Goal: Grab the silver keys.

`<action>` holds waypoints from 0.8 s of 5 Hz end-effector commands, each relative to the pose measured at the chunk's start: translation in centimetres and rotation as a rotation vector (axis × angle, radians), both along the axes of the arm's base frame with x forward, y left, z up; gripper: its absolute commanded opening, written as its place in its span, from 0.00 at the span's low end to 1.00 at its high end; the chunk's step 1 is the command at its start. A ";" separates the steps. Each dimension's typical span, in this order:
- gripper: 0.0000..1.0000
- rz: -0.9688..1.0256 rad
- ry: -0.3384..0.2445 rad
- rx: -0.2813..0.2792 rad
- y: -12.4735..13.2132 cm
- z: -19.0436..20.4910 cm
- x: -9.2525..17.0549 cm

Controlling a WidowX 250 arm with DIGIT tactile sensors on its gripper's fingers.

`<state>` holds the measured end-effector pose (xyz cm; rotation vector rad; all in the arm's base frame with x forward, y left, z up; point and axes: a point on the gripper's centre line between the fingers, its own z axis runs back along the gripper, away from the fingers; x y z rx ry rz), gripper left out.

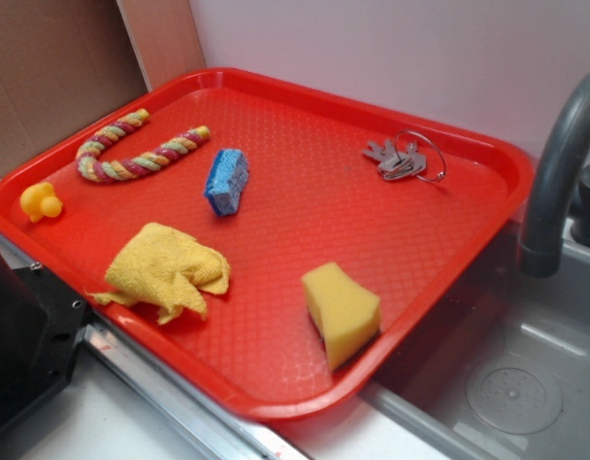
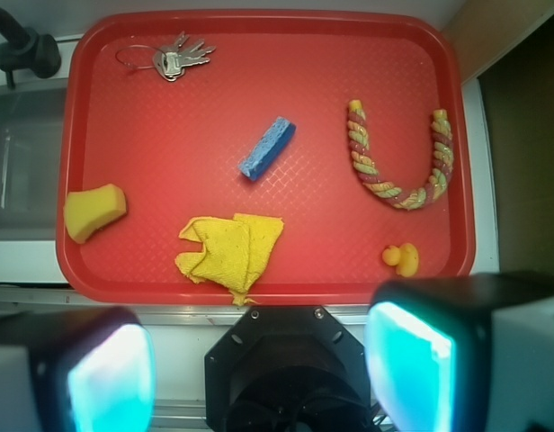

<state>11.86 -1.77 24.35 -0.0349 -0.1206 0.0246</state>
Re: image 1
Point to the grey sink basin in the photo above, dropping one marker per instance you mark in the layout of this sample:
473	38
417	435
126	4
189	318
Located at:
500	366

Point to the yellow sponge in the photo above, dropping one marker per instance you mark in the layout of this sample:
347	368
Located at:
346	315

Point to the yellow cloth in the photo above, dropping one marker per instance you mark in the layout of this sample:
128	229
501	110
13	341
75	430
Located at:
166	268

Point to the multicolour rope toy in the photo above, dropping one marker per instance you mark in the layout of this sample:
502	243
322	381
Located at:
88	155

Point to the yellow rubber duck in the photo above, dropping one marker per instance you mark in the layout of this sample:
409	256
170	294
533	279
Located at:
40	201

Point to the grey faucet spout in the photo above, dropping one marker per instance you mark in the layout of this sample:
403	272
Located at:
554	194

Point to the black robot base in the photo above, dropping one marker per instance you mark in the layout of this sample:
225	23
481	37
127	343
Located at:
41	327

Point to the silver keys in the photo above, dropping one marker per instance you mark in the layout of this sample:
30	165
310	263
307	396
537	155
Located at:
400	157

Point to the blue sponge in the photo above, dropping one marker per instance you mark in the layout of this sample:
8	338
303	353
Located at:
226	181

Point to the red plastic tray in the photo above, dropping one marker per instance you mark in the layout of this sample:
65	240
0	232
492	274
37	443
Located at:
312	197

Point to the dark faucet knob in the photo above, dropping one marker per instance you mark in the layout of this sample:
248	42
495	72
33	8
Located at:
580	229

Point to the brown cardboard panel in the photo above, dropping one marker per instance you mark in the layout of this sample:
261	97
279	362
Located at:
63	66

